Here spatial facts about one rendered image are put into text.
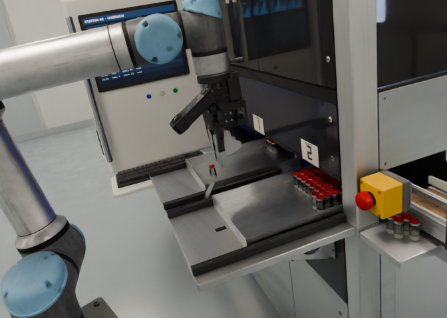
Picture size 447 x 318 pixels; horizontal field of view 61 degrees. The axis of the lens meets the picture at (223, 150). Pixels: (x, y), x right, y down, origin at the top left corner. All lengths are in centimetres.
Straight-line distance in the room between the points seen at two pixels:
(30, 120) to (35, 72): 575
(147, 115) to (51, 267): 103
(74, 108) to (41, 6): 151
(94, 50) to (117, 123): 109
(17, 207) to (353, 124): 72
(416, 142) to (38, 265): 86
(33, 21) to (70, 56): 561
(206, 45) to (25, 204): 49
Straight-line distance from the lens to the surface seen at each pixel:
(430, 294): 129
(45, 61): 65
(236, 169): 134
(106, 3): 167
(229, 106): 80
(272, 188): 118
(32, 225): 90
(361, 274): 106
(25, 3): 627
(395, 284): 117
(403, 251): 92
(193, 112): 79
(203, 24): 77
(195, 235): 102
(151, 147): 176
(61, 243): 91
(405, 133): 96
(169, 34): 62
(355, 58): 83
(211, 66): 78
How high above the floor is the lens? 143
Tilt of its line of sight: 21 degrees down
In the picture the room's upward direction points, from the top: 10 degrees counter-clockwise
